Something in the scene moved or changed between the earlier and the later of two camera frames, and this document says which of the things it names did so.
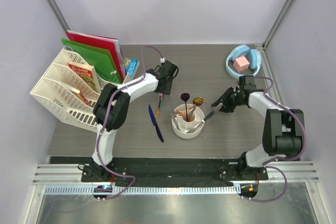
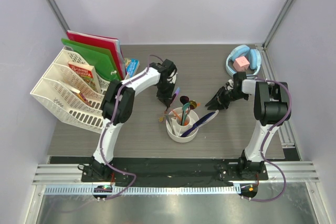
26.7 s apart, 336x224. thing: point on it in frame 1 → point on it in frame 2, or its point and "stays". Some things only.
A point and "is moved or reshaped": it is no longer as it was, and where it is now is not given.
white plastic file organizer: (70, 88) stays
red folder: (112, 45) stays
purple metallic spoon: (185, 97) is moved or reshaped
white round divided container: (188, 121) is moved or reshaped
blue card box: (133, 67) stays
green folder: (102, 62) stays
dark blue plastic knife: (153, 118) → (198, 122)
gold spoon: (197, 102) is moved or reshaped
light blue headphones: (254, 60) stays
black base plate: (186, 170) stays
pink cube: (241, 63) stays
